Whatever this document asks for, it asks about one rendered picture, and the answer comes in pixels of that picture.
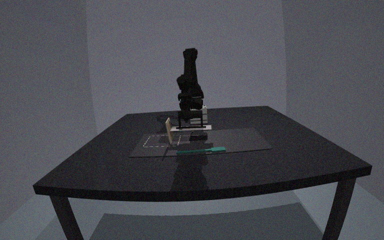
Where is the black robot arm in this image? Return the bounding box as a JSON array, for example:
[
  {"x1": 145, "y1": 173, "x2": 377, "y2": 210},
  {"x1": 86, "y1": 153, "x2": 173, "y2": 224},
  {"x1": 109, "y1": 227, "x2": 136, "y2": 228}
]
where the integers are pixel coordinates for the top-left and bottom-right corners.
[{"x1": 177, "y1": 48, "x2": 204, "y2": 110}]

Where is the white tile with black centre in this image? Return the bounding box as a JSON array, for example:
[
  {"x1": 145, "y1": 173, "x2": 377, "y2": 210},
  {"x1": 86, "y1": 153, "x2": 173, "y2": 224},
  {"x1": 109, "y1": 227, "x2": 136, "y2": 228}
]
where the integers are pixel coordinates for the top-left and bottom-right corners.
[{"x1": 165, "y1": 117, "x2": 174, "y2": 144}]

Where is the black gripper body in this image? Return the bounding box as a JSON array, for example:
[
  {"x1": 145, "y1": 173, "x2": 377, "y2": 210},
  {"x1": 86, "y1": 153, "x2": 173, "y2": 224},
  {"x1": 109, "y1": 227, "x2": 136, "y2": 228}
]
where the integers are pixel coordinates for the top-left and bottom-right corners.
[{"x1": 178, "y1": 92, "x2": 192, "y2": 111}]

